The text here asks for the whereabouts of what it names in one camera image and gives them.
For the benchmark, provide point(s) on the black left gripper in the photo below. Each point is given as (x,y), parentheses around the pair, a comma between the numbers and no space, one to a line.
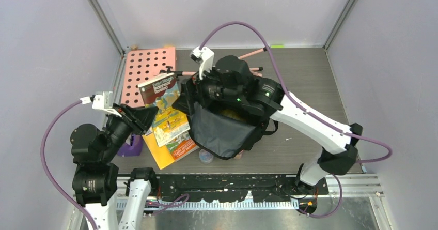
(138,118)

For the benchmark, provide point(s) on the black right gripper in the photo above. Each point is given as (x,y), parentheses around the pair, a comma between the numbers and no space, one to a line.
(184,102)

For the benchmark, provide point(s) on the Brideshead Revisited illustrated paperback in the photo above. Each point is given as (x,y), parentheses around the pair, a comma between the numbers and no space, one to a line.
(162,91)

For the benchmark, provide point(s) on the orange 78-Storey Treehouse book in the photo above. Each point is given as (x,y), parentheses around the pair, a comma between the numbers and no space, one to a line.
(181,146)

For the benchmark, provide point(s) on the black backpack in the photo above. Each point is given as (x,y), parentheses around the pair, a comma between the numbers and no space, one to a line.
(224,132)

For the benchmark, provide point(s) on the yellow illustrated book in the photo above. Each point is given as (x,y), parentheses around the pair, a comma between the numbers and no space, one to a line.
(161,155)

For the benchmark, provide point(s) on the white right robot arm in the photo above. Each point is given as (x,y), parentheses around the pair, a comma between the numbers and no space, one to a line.
(337,140)

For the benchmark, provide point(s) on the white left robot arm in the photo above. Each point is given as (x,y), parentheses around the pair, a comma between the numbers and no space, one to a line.
(102,173)

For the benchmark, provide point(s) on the purple card holder box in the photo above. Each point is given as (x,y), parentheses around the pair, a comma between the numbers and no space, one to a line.
(132,147)

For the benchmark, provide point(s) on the pink perforated board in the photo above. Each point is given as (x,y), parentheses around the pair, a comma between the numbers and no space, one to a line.
(142,66)

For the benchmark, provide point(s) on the clear jar of beads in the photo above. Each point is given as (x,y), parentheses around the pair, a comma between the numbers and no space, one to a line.
(205,157)

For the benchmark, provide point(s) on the pink lid jar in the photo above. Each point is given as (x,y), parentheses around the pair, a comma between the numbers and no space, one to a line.
(239,155)

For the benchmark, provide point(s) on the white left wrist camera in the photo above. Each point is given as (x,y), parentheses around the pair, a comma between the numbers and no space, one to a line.
(102,101)

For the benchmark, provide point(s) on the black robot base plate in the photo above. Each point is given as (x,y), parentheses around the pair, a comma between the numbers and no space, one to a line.
(227,188)

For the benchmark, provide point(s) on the aluminium frame rail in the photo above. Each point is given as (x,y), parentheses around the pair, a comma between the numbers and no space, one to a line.
(359,185)

